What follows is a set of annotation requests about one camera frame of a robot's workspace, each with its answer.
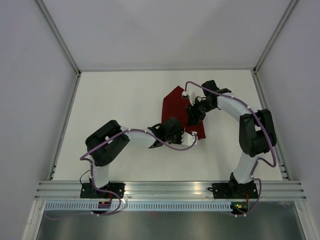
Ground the left aluminium side rail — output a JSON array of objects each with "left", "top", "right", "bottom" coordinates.
[{"left": 46, "top": 72, "right": 82, "bottom": 181}]

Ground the front aluminium rail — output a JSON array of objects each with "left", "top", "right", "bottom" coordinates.
[{"left": 34, "top": 180, "right": 307, "bottom": 202}]

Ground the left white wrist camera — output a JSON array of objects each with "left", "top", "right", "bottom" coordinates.
[{"left": 181, "top": 131, "right": 198, "bottom": 147}]

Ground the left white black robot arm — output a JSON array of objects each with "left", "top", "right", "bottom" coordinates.
[{"left": 85, "top": 117, "right": 185, "bottom": 198}]

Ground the right aluminium side rail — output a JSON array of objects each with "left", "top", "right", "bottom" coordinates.
[{"left": 252, "top": 69, "right": 292, "bottom": 181}]

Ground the left aluminium frame post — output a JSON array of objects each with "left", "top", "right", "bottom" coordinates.
[{"left": 34, "top": 0, "right": 81, "bottom": 76}]

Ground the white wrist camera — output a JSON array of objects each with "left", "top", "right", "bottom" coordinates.
[
  {"left": 181, "top": 89, "right": 197, "bottom": 106},
  {"left": 181, "top": 131, "right": 198, "bottom": 147}
]

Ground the aluminium frame post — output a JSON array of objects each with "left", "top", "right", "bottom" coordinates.
[
  {"left": 34, "top": 0, "right": 81, "bottom": 76},
  {"left": 251, "top": 0, "right": 300, "bottom": 74}
]

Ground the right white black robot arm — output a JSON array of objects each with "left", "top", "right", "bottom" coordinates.
[{"left": 182, "top": 80, "right": 277, "bottom": 200}]

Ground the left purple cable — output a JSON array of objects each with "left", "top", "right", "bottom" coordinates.
[{"left": 44, "top": 128, "right": 199, "bottom": 221}]

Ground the dark red cloth napkin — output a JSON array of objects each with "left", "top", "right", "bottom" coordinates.
[{"left": 161, "top": 86, "right": 206, "bottom": 140}]

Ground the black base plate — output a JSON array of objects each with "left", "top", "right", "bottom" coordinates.
[
  {"left": 208, "top": 182, "right": 258, "bottom": 200},
  {"left": 80, "top": 182, "right": 125, "bottom": 199}
]

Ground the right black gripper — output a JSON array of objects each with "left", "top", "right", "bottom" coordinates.
[{"left": 185, "top": 98, "right": 216, "bottom": 127}]

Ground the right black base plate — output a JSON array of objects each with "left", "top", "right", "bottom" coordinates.
[{"left": 208, "top": 182, "right": 258, "bottom": 200}]

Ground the aluminium side rail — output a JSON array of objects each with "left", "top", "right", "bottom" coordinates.
[
  {"left": 46, "top": 72, "right": 82, "bottom": 181},
  {"left": 252, "top": 69, "right": 292, "bottom": 181}
]

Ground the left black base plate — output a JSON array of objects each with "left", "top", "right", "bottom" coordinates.
[{"left": 80, "top": 182, "right": 125, "bottom": 199}]

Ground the white slotted cable duct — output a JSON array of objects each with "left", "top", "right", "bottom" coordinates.
[{"left": 44, "top": 200, "right": 232, "bottom": 212}]

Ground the right aluminium frame post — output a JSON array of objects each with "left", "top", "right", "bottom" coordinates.
[{"left": 251, "top": 0, "right": 300, "bottom": 74}]

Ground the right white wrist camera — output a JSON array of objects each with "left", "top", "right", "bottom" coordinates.
[{"left": 181, "top": 89, "right": 197, "bottom": 106}]

